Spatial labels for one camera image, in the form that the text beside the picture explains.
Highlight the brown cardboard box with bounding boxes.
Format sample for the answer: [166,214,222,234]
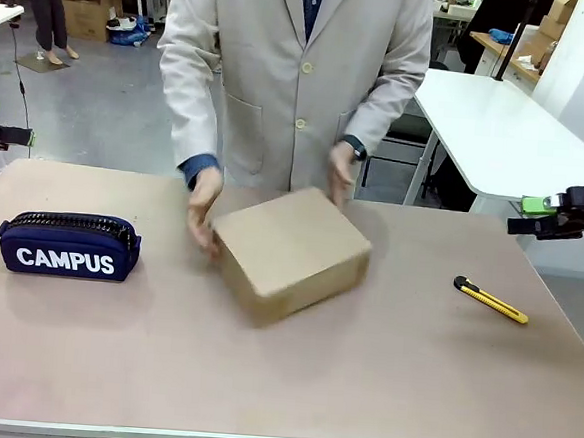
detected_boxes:
[203,179,377,337]

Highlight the person's left forearm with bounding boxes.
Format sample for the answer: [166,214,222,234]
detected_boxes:
[342,57,430,163]

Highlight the person's right forearm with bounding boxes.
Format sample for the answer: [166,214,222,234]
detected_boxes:
[165,84,231,191]

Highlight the open cardboard storage box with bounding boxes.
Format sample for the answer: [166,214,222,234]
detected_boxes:
[58,0,126,45]

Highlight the person's left hand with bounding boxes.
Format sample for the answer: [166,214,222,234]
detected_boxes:
[325,139,362,210]

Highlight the person's right hand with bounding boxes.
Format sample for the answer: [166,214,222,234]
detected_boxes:
[183,164,226,260]

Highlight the large white rounded table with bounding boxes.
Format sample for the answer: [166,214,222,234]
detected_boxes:
[403,66,584,221]

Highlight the yellow black utility knife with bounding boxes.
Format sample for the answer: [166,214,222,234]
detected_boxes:
[450,274,532,326]

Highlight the grey clothed mannequin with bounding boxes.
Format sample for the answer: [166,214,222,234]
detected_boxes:
[15,0,84,68]

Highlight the navy CAMPUS pencil case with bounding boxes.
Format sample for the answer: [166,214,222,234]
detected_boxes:
[0,208,144,284]

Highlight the wooden workbench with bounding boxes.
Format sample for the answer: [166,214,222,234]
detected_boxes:
[465,29,545,88]

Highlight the blue plastic bag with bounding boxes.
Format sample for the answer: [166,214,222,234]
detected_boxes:
[105,13,156,49]

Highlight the black tripod pole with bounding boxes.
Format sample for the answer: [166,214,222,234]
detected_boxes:
[492,0,535,85]

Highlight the blue cloth bundle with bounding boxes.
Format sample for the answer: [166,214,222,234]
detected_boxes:
[487,26,516,45]

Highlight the stacked small cardboard boxes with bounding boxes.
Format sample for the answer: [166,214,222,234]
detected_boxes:
[537,0,580,44]

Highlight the black wristwatch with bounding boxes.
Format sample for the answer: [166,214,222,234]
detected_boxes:
[342,134,371,164]

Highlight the person in beige coat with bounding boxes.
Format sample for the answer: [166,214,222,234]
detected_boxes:
[147,0,436,205]

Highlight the thin black hanging cable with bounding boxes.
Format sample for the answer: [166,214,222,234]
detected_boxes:
[3,22,41,132]

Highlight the flat mannequin base plate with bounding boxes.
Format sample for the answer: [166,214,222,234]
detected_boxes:
[14,50,72,77]

